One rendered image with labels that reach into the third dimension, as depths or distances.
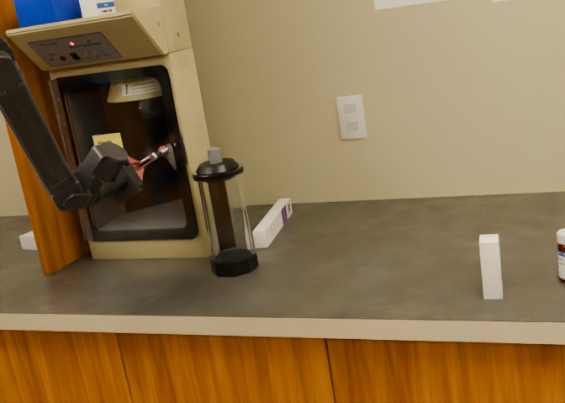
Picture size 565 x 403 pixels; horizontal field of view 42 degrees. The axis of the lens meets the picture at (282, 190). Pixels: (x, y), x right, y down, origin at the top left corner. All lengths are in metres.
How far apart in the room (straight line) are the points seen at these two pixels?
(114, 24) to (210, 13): 0.53
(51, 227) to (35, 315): 0.29
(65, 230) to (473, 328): 1.04
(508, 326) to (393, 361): 0.22
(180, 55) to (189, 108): 0.12
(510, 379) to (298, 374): 0.38
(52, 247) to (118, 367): 0.38
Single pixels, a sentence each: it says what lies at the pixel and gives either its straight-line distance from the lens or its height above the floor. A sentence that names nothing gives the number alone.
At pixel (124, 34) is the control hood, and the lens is 1.58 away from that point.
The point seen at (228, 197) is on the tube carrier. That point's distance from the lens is 1.52.
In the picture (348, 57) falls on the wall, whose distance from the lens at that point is 1.93.
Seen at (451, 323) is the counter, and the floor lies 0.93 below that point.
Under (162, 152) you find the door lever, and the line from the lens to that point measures 1.65.
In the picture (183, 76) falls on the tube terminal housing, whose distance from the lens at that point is 1.67.
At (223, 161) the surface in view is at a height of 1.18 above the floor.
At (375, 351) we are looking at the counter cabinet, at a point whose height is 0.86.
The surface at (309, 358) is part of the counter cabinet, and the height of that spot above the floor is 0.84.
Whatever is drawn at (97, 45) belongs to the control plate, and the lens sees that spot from 1.64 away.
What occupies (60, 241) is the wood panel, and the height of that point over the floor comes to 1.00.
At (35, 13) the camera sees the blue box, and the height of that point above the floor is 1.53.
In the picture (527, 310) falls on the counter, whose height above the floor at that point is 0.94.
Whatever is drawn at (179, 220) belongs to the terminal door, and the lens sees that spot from 1.70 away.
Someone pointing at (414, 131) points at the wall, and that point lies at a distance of 1.93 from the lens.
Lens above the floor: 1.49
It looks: 15 degrees down
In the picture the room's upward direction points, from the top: 9 degrees counter-clockwise
